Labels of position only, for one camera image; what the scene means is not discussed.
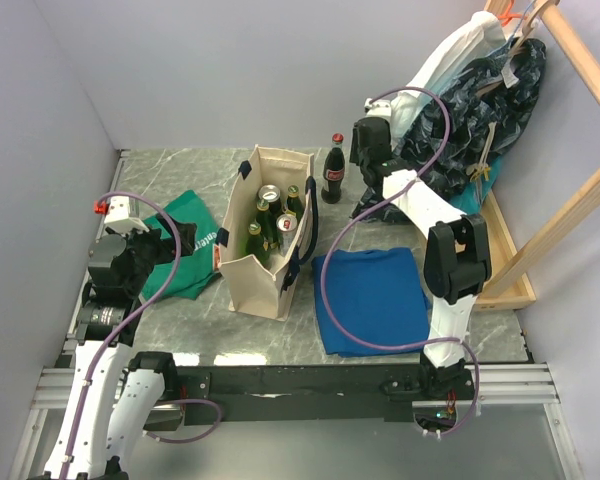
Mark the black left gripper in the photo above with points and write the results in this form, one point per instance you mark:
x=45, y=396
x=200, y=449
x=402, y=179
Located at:
x=163, y=246

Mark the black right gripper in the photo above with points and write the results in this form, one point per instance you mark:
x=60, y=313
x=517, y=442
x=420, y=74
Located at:
x=354, y=145

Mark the dark cola glass bottle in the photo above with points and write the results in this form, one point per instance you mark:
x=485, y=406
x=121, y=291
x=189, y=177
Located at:
x=333, y=171

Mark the green glass bottle front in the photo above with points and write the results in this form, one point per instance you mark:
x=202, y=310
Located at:
x=257, y=244

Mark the beige canvas tote bag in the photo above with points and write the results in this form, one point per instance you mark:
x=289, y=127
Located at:
x=255, y=289

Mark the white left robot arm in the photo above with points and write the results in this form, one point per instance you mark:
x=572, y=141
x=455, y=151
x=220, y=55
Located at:
x=113, y=389

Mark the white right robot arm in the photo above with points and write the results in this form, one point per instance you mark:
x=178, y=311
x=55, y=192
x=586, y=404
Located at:
x=457, y=258

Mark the green glass bottle middle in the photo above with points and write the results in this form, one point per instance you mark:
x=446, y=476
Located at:
x=267, y=221

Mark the green glass bottle gold cap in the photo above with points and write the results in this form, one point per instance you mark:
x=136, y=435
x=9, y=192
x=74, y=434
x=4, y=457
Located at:
x=294, y=204

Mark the turquoise hanging shirt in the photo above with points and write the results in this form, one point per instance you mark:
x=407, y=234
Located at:
x=471, y=199

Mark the dark patterned hanging shirt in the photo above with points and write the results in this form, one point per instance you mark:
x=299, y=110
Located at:
x=490, y=103

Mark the white hanging shirt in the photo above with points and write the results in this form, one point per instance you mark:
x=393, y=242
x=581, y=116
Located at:
x=475, y=39

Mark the blue folded t-shirt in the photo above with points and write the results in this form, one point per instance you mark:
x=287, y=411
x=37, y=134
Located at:
x=377, y=296

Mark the orange clothes hanger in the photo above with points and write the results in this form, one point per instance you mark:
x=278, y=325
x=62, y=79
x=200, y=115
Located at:
x=509, y=15

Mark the wooden clothes rack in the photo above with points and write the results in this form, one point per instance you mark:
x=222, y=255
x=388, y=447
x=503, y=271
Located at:
x=546, y=217

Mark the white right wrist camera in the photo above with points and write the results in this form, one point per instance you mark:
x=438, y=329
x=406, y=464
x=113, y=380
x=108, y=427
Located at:
x=379, y=108

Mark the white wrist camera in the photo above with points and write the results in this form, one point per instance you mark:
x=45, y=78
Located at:
x=379, y=108
x=121, y=215

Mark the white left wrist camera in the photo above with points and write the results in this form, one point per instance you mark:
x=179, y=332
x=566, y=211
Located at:
x=121, y=215

